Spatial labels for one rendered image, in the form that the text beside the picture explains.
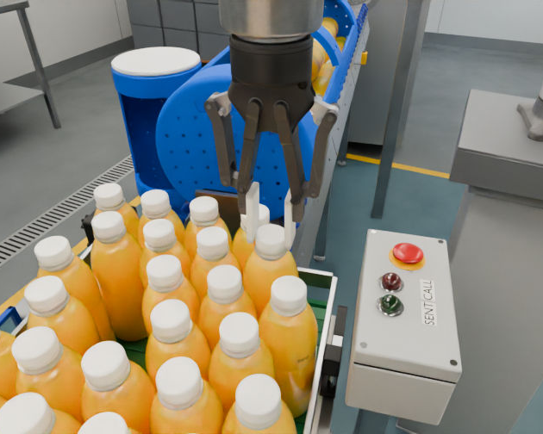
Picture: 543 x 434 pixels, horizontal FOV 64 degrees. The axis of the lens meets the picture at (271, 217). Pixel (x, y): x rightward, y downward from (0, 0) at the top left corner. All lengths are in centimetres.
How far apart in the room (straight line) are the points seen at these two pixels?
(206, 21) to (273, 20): 416
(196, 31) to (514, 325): 400
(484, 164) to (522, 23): 504
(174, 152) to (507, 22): 534
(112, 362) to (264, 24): 32
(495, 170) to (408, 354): 54
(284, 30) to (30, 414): 37
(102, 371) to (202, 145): 44
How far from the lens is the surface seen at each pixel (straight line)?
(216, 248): 54
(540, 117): 105
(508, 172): 92
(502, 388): 141
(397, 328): 47
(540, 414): 191
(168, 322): 46
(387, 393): 50
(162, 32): 486
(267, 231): 52
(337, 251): 224
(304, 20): 38
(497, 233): 106
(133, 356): 71
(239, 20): 38
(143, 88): 141
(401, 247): 55
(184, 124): 75
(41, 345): 48
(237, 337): 43
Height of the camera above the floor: 145
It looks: 36 degrees down
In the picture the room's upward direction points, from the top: straight up
